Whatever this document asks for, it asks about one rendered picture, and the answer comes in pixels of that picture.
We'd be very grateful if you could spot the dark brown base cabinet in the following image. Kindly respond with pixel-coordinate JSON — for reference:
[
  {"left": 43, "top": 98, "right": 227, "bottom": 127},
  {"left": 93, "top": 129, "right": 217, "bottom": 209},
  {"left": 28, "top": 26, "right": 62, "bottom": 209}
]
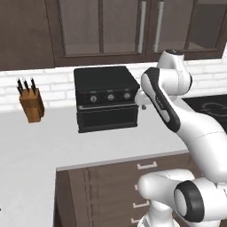
[{"left": 53, "top": 152, "right": 207, "bottom": 227}]

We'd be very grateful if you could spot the black hob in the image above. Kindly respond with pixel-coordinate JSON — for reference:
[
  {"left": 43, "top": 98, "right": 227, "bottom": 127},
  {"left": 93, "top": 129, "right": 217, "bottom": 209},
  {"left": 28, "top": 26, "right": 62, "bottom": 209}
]
[{"left": 182, "top": 94, "right": 227, "bottom": 135}]

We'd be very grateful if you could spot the wooden knife block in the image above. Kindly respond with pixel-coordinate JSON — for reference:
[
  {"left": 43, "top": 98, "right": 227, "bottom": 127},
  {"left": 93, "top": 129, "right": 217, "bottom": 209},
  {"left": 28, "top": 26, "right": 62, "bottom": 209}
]
[{"left": 19, "top": 87, "right": 46, "bottom": 124}]

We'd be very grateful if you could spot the silver toaster oven door handle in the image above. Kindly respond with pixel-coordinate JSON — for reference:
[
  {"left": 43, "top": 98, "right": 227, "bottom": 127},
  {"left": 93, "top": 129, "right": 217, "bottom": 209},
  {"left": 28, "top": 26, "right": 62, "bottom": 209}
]
[{"left": 77, "top": 103, "right": 139, "bottom": 111}]

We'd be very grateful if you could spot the silver cupboard bar handle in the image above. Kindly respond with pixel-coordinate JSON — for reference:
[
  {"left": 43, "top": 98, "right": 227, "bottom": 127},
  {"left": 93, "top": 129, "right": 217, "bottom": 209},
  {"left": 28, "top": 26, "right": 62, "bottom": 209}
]
[
  {"left": 137, "top": 0, "right": 147, "bottom": 54},
  {"left": 153, "top": 0, "right": 165, "bottom": 54}
]

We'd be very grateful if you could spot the black toaster oven door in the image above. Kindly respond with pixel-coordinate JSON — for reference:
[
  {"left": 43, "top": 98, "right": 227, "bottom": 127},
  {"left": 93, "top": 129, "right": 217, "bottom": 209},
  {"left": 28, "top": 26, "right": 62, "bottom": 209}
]
[{"left": 77, "top": 104, "right": 139, "bottom": 134}]

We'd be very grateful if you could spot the dark brown glass cupboard door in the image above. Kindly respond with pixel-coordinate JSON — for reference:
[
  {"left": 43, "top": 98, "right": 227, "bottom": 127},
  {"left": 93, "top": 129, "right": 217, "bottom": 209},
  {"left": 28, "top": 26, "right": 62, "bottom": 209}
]
[
  {"left": 145, "top": 0, "right": 227, "bottom": 61},
  {"left": 44, "top": 0, "right": 150, "bottom": 68}
]

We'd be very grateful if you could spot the black toaster oven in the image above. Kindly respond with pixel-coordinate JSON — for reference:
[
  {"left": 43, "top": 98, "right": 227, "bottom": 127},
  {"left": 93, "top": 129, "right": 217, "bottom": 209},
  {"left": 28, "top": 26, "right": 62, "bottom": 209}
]
[{"left": 73, "top": 65, "right": 141, "bottom": 134}]

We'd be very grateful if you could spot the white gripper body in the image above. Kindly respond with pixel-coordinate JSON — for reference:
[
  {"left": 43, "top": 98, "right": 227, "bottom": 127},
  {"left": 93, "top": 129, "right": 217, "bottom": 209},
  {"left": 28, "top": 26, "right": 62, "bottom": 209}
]
[{"left": 134, "top": 89, "right": 149, "bottom": 108}]

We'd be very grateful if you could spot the dark brown solid cupboard door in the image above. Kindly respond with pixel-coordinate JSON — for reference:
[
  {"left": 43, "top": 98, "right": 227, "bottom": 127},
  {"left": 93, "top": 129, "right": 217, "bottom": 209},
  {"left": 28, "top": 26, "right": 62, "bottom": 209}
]
[{"left": 0, "top": 0, "right": 56, "bottom": 72}]

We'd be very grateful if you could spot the black-handled knife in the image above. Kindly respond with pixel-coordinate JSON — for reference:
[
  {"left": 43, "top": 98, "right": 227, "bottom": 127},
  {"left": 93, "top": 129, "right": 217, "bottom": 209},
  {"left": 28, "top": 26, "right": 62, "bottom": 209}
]
[
  {"left": 16, "top": 77, "right": 25, "bottom": 96},
  {"left": 23, "top": 79, "right": 31, "bottom": 93},
  {"left": 29, "top": 76, "right": 37, "bottom": 96}
]

